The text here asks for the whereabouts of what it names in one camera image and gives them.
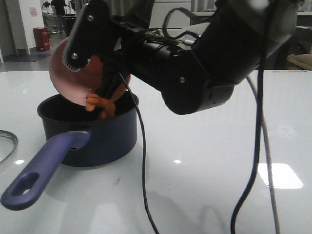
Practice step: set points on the orange ham slices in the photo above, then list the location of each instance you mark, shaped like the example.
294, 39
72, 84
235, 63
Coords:
106, 106

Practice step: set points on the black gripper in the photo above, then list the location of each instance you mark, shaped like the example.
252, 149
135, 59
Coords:
128, 49

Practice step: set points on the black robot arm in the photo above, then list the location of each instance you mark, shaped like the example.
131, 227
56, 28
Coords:
237, 35

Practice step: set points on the person in dark clothes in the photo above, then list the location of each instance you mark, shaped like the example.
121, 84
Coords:
59, 6

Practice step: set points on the dark blue saucepan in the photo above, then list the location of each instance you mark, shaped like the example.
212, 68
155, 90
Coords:
76, 138

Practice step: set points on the pink bowl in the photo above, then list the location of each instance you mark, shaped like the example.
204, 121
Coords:
75, 86

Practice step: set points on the glass lid blue knob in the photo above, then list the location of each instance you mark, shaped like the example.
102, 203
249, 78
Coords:
8, 144

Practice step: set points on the red bin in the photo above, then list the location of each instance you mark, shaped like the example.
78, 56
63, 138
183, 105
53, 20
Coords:
41, 36

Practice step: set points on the beige cushioned seat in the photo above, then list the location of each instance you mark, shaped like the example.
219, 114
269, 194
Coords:
303, 61

